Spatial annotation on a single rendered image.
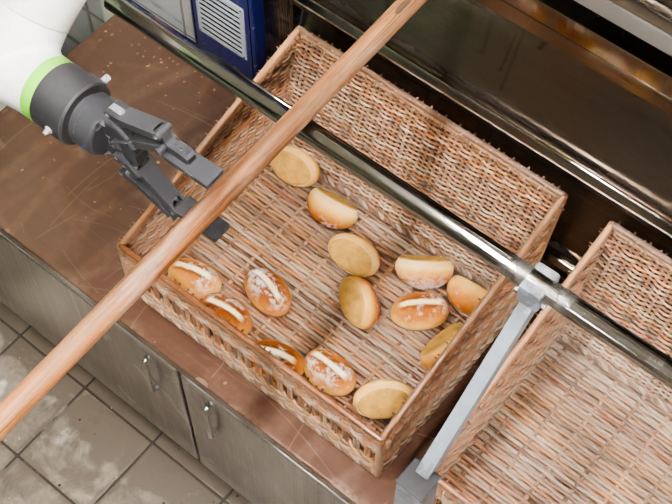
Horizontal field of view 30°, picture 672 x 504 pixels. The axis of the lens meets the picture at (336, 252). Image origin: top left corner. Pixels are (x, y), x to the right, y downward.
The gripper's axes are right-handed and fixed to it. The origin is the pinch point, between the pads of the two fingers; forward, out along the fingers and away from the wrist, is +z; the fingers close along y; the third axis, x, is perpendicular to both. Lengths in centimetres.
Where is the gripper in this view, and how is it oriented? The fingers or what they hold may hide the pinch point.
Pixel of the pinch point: (208, 200)
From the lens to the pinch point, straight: 154.2
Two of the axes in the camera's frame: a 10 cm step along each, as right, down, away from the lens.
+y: -0.1, 5.1, 8.6
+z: 7.8, 5.4, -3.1
